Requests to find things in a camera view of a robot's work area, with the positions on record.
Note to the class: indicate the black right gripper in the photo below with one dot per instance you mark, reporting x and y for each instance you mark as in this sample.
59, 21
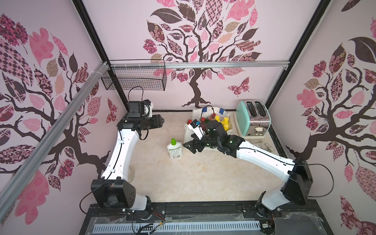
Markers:
198, 143

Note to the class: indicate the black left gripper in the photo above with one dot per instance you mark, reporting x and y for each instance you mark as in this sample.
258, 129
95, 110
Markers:
157, 123

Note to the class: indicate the white canvas Doraemon shopping bag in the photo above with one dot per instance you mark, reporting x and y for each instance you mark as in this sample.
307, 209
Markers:
204, 115

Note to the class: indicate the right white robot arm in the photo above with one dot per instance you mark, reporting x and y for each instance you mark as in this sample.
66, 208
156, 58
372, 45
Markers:
295, 174

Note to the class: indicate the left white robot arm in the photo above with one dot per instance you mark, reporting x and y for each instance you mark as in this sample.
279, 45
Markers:
112, 189

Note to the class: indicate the white bottle green cap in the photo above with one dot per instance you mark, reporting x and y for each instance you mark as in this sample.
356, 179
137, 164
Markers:
175, 149

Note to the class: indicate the mint green toaster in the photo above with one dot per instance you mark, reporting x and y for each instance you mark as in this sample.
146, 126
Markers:
252, 119

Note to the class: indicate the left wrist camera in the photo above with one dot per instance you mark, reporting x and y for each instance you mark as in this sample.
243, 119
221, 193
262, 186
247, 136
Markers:
148, 106

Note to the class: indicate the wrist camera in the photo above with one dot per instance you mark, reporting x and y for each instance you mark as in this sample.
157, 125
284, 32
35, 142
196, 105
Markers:
196, 127
148, 106

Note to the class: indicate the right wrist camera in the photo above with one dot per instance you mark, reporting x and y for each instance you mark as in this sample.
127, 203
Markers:
196, 127

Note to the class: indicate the black wire basket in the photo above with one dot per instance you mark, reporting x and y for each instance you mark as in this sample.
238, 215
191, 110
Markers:
146, 74

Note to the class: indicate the aluminium rail back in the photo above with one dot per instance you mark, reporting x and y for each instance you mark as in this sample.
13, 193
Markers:
194, 65

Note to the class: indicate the aluminium rail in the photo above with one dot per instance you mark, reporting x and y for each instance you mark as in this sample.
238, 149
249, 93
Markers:
22, 177
194, 65

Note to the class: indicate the aluminium rail left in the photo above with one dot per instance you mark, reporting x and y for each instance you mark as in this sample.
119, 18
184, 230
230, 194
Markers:
22, 177

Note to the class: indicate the black corner frame post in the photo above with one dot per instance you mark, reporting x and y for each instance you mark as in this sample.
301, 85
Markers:
84, 15

